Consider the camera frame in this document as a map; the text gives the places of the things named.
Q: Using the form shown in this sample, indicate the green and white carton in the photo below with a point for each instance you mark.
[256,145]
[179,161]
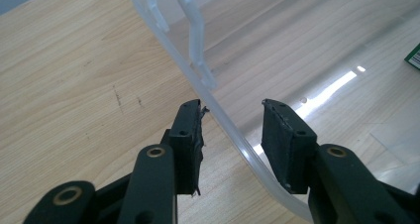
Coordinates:
[414,57]

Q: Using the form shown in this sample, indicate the clear plastic storage box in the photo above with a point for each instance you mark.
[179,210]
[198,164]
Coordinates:
[280,52]

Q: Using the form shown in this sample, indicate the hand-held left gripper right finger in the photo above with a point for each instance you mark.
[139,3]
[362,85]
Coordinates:
[287,151]

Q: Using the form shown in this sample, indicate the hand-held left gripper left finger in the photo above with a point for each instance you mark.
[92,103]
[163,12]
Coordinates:
[188,151]

